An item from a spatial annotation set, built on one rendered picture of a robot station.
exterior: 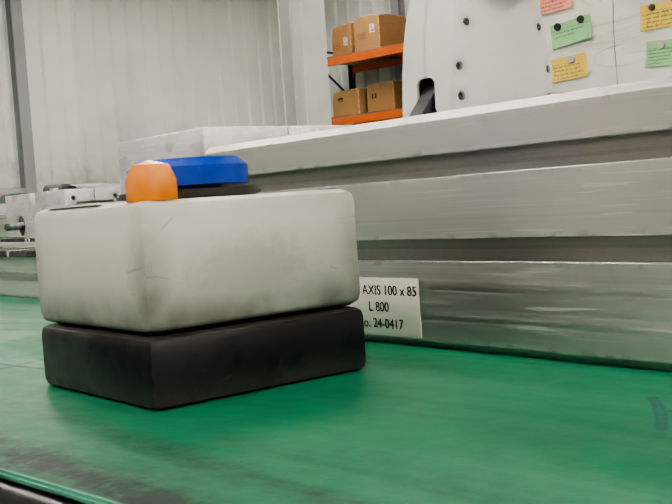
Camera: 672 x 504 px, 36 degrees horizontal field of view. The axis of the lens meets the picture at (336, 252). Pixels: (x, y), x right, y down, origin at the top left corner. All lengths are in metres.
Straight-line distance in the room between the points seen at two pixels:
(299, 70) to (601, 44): 5.43
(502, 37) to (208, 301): 0.40
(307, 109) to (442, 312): 8.32
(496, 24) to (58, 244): 0.39
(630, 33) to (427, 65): 3.09
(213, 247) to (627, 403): 0.12
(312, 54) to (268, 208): 8.49
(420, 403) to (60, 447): 0.09
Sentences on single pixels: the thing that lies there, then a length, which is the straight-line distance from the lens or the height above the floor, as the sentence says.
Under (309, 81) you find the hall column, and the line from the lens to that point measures 8.73.
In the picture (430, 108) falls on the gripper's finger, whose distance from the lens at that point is 0.64.
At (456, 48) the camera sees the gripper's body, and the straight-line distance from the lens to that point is 0.64.
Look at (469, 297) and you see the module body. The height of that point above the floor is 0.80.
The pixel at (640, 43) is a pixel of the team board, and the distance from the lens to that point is 3.70.
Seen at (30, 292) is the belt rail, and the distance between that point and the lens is 0.78.
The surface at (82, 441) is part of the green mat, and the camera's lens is 0.27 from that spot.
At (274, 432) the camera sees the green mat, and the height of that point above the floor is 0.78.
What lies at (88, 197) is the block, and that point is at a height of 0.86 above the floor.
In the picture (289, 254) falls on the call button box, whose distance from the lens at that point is 0.32.
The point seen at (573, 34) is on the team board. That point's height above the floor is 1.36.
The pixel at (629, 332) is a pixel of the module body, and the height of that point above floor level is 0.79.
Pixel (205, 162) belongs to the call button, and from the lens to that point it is 0.33.
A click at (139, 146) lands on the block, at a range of 0.55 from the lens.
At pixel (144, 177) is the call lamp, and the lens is 0.30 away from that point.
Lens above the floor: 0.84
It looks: 3 degrees down
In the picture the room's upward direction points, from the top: 4 degrees counter-clockwise
